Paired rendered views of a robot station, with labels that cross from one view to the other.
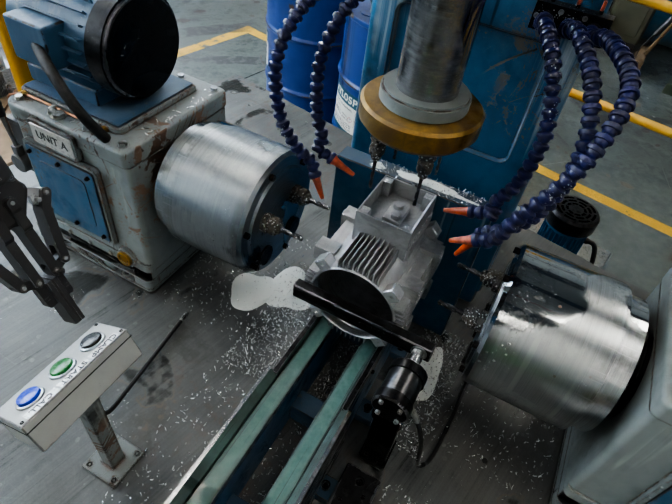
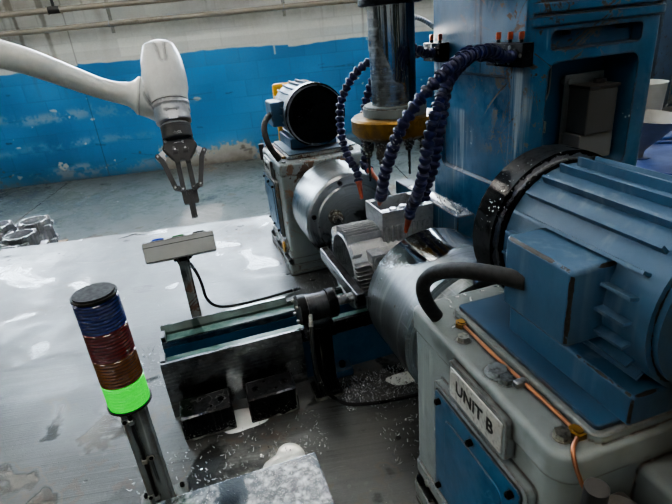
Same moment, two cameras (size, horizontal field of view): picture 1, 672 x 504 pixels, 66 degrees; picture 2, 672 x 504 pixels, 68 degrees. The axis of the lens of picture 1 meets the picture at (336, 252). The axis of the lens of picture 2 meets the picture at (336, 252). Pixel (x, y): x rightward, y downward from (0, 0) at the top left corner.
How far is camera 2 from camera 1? 0.85 m
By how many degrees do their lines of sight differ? 47
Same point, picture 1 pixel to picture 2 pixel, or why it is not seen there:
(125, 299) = (278, 274)
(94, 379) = (184, 245)
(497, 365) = (374, 299)
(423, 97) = (376, 103)
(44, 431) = (150, 253)
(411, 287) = (371, 253)
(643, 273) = not seen: outside the picture
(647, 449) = (425, 378)
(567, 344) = (408, 279)
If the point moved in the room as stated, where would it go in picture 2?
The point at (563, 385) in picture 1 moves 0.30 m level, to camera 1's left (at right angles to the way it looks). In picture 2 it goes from (397, 314) to (289, 262)
